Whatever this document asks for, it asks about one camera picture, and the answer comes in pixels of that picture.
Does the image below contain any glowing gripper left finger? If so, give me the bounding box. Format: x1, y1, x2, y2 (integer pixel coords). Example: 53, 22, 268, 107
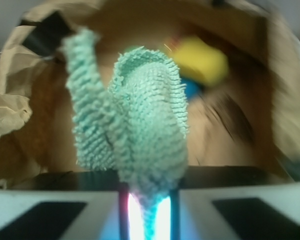
0, 172, 131, 240

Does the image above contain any yellow sponge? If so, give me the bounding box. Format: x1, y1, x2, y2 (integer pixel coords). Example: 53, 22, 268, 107
167, 36, 229, 87

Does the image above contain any teal woven cloth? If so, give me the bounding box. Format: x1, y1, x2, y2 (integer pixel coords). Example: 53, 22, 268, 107
61, 28, 188, 240

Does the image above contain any brown paper bag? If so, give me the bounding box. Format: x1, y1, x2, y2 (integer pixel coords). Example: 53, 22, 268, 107
0, 0, 300, 185

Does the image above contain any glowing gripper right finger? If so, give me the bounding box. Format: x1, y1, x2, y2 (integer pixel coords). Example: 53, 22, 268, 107
156, 166, 300, 240

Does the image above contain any blue block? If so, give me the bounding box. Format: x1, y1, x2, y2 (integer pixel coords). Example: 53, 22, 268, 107
181, 77, 205, 102

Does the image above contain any brown bark piece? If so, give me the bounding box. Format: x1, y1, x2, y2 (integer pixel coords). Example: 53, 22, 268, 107
211, 95, 255, 144

